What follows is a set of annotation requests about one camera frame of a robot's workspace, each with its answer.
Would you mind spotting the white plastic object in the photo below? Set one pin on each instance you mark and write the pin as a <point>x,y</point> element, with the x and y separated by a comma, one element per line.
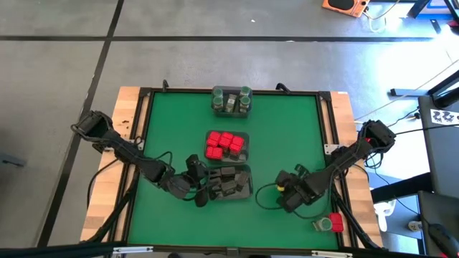
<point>383,215</point>

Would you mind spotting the small white adapter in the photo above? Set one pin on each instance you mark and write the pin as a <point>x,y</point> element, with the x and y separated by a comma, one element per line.
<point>415,225</point>

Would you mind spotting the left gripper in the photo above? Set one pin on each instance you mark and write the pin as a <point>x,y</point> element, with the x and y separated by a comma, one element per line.
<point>179,186</point>

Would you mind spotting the white paper with black marks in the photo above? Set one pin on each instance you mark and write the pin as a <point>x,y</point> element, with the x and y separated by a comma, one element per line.
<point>452,122</point>

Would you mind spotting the black table clamp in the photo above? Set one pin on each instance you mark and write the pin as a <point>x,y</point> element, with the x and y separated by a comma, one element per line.
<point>283,87</point>
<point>165,85</point>

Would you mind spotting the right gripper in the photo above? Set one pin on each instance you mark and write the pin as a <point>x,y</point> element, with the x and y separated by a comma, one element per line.
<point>301,190</point>

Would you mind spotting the green table mat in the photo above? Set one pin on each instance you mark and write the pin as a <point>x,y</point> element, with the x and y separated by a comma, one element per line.
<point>279,118</point>

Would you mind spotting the silver metal bracket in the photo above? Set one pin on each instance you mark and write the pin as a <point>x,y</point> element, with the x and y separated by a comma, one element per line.
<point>132,249</point>
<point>331,253</point>

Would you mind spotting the gray desk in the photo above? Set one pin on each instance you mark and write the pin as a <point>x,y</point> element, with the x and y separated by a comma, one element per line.
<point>441,211</point>
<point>444,154</point>

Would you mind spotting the black table frame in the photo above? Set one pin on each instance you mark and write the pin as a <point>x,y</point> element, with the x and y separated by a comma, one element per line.
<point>179,90</point>

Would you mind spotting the small yellow tag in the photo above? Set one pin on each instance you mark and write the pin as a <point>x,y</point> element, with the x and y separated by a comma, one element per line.
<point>280,187</point>

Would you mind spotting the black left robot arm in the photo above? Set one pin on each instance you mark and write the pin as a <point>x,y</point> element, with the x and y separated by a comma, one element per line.
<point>125,152</point>

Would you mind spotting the orange device with black disc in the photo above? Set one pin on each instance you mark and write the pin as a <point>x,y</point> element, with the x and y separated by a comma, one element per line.
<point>358,9</point>

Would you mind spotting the black bar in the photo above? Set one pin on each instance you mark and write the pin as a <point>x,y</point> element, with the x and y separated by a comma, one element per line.
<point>54,251</point>

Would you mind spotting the black computer mouse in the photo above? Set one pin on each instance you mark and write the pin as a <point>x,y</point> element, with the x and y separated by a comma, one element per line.
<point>443,238</point>

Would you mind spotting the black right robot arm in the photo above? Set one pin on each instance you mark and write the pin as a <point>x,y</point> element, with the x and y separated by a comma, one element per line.
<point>344,163</point>

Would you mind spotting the gray translucent plastic bin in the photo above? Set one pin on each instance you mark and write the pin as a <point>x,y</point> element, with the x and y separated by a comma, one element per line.
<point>231,89</point>
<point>245,158</point>
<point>245,195</point>

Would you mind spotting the black metal stand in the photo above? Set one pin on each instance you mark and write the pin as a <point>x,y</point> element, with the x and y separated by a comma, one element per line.
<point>444,96</point>

